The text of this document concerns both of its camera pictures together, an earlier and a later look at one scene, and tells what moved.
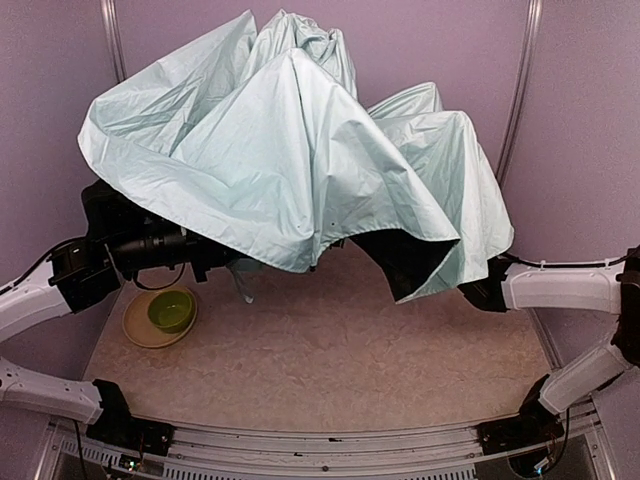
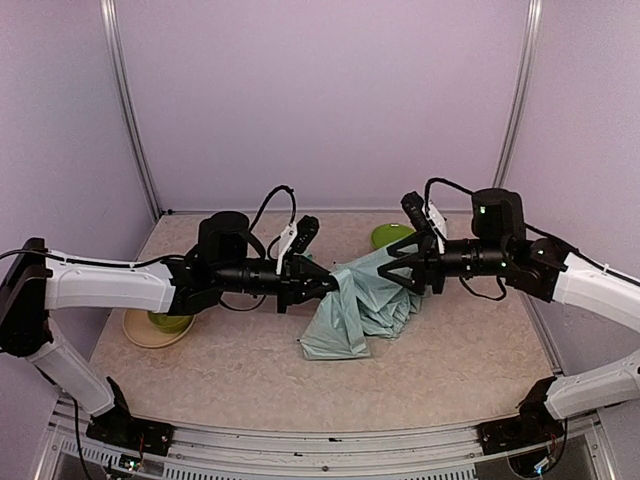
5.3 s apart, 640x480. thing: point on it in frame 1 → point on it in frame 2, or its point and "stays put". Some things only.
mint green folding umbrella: x=261 y=136 → x=363 y=303
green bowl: x=172 y=311 stays put
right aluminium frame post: x=514 y=119 stays put
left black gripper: x=201 y=257 → x=286 y=279
